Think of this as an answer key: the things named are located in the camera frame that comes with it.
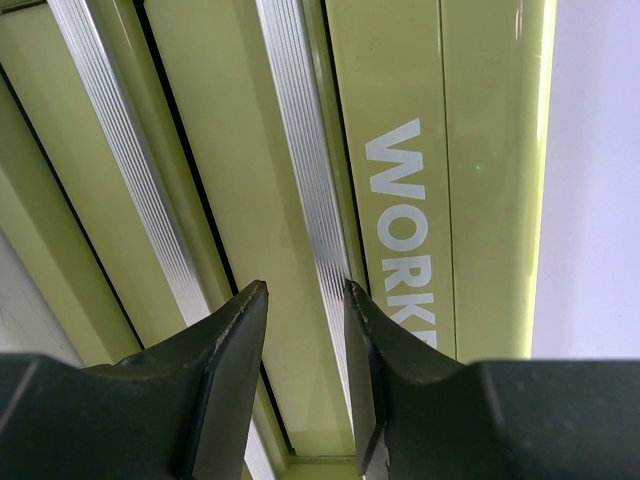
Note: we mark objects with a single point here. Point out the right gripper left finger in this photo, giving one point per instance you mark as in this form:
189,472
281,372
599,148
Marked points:
178,410

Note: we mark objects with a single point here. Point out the green metal drawer box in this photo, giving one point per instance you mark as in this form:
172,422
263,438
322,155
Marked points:
157,157

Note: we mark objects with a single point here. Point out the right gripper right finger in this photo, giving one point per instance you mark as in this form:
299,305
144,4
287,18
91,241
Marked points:
418,414

